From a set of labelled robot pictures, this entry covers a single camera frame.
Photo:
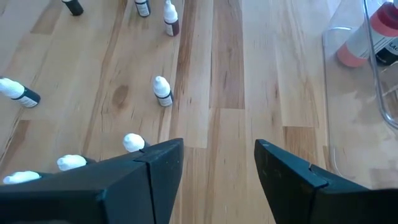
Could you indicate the small dark green coloring bottle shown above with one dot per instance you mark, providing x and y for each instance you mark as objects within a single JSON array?
[{"x": 71, "y": 162}]

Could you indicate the small lime green coloring bottle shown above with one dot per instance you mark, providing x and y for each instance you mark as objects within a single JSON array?
[{"x": 163, "y": 95}]

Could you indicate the small brown food coloring bottle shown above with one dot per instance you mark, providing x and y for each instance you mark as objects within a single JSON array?
[{"x": 133, "y": 142}]

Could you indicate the small red food coloring bottle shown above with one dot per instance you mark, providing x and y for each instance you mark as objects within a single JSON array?
[{"x": 171, "y": 26}]

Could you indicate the large pink food coloring bottle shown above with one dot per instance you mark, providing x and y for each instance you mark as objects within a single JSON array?
[{"x": 357, "y": 46}]

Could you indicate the clear plastic bin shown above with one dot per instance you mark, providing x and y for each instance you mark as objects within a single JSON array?
[{"x": 348, "y": 93}]

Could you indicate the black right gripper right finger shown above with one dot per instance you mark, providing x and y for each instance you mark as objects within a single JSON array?
[{"x": 298, "y": 199}]

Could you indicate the small white-capped food coloring bottle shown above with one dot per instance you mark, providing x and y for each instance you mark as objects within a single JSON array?
[{"x": 20, "y": 177}]

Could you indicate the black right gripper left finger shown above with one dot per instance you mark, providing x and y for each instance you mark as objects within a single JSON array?
[{"x": 93, "y": 196}]

